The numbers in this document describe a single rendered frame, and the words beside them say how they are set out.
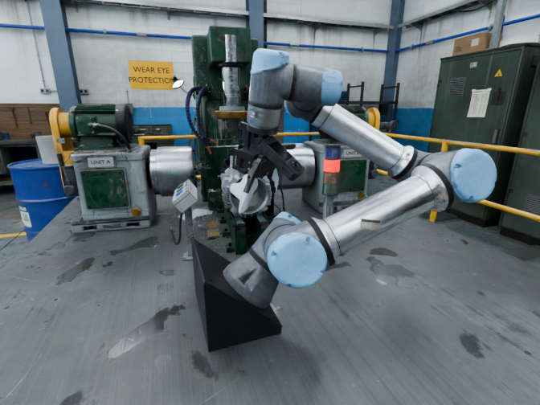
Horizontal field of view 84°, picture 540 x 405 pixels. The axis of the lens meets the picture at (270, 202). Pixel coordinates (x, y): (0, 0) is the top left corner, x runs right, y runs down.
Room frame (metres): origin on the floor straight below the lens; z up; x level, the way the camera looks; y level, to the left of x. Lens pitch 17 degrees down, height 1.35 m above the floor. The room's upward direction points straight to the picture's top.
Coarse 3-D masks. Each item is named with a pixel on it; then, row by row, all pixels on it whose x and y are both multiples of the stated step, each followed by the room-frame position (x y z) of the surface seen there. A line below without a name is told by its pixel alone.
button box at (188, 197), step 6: (186, 180) 1.13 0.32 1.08; (186, 186) 1.03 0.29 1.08; (192, 186) 1.09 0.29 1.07; (174, 192) 1.09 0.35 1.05; (186, 192) 0.97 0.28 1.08; (192, 192) 1.01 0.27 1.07; (174, 198) 0.99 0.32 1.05; (180, 198) 0.97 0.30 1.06; (186, 198) 0.97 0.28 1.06; (192, 198) 0.98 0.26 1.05; (174, 204) 0.96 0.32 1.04; (180, 204) 0.97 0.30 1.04; (186, 204) 0.97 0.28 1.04; (192, 204) 0.98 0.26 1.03; (180, 210) 0.97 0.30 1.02
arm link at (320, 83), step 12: (300, 72) 0.66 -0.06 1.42; (312, 72) 0.67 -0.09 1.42; (324, 72) 0.67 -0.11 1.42; (336, 72) 0.68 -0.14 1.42; (300, 84) 0.66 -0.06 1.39; (312, 84) 0.66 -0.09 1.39; (324, 84) 0.66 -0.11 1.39; (336, 84) 0.67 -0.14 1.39; (300, 96) 0.67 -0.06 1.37; (312, 96) 0.67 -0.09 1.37; (324, 96) 0.67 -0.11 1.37; (336, 96) 0.67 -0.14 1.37; (300, 108) 0.76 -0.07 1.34; (312, 108) 0.75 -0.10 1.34
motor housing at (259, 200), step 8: (240, 176) 1.17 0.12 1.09; (264, 184) 1.17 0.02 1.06; (224, 192) 1.20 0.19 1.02; (256, 192) 1.34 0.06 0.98; (264, 192) 1.22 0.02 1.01; (232, 200) 1.24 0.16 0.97; (256, 200) 1.27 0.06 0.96; (264, 200) 1.19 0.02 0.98; (248, 208) 1.21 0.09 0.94; (256, 208) 1.19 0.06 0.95
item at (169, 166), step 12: (156, 156) 1.42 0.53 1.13; (168, 156) 1.43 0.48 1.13; (180, 156) 1.44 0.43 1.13; (192, 156) 1.45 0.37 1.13; (156, 168) 1.39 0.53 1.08; (168, 168) 1.39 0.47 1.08; (180, 168) 1.41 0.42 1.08; (192, 168) 1.42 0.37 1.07; (156, 180) 1.39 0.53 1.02; (168, 180) 1.39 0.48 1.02; (180, 180) 1.40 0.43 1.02; (192, 180) 1.41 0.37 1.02; (156, 192) 1.42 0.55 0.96; (168, 192) 1.41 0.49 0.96
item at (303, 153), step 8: (288, 144) 1.63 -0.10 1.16; (296, 144) 1.64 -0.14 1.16; (304, 144) 1.65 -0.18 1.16; (296, 152) 1.57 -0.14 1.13; (304, 152) 1.58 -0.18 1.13; (312, 152) 1.61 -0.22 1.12; (304, 160) 1.55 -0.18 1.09; (312, 160) 1.58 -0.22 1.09; (312, 168) 1.57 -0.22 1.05; (280, 176) 1.52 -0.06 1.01; (304, 176) 1.55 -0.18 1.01; (312, 176) 1.57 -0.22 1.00; (280, 184) 1.54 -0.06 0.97; (288, 184) 1.55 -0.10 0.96; (296, 184) 1.56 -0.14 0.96; (304, 184) 1.58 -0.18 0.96
